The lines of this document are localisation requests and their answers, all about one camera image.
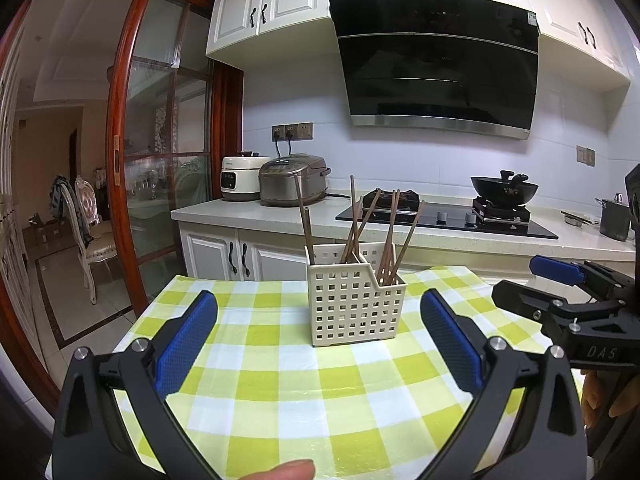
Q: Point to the set of wooden chopsticks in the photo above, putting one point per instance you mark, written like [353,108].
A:
[353,210]

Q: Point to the beige wall switch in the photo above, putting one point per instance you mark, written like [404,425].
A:
[585,156]

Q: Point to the white perforated utensil basket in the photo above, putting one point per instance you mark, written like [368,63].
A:
[350,310]

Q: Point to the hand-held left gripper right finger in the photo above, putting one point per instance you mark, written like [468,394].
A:
[452,345]

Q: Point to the wooden glass sliding door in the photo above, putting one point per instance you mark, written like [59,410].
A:
[117,110]

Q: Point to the red wooden door frame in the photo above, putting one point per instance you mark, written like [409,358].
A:
[30,360]

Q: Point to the white rice cooker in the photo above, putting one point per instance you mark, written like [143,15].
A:
[237,175]

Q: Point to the small metal dish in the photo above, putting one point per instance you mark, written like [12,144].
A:
[577,217]

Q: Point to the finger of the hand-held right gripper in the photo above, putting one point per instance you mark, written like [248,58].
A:
[520,300]
[555,267]

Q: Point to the silver rice cooker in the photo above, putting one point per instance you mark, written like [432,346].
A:
[290,180]

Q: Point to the black glass gas hob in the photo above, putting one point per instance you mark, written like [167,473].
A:
[450,220]

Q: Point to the person's right hand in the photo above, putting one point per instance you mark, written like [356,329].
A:
[594,400]

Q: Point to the white ornate dining chair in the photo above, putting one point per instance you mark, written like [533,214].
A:
[100,250]

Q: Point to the dark jacket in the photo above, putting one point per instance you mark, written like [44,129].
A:
[60,200]

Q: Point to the wall power socket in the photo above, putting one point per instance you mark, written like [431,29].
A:
[302,131]

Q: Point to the person's left hand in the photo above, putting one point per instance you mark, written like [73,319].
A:
[285,472]

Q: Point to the black wok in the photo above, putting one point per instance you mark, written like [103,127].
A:
[505,190]

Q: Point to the wooden side table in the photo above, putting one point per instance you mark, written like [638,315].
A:
[45,235]

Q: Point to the black burner grate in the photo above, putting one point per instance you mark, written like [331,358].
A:
[405,197]
[500,212]

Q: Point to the black range hood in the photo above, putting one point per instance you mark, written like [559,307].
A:
[435,70]

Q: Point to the steel pot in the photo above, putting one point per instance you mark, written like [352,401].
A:
[615,220]

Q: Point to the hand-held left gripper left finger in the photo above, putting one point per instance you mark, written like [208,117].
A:
[185,340]

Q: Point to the white hallway cabinet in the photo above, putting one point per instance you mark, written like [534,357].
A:
[10,235]

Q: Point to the green checked tablecloth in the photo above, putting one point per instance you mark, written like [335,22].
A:
[300,385]

